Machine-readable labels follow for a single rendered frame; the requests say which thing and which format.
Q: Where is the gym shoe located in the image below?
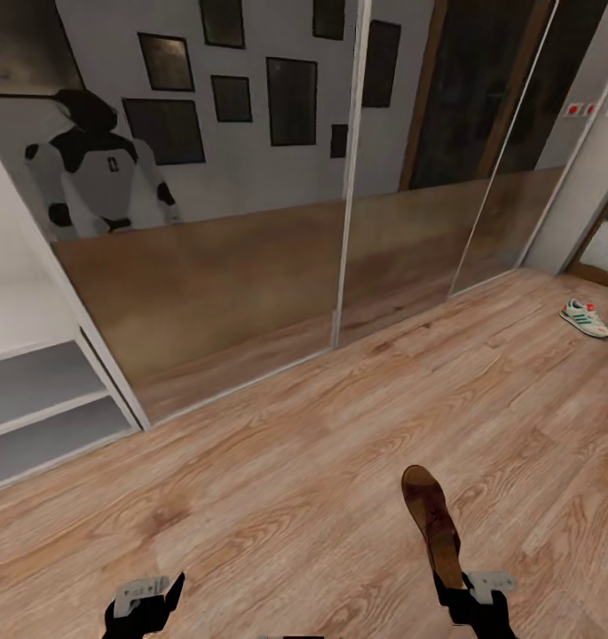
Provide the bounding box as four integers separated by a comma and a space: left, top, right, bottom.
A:
559, 299, 608, 338

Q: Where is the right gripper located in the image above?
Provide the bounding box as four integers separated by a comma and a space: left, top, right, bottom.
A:
433, 572, 509, 639

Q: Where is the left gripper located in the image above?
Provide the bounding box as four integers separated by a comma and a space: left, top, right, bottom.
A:
102, 572, 185, 639

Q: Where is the sandal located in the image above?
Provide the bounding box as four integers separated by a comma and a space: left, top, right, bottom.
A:
401, 464, 465, 589

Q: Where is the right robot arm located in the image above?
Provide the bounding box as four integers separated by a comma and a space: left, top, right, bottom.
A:
433, 571, 517, 639

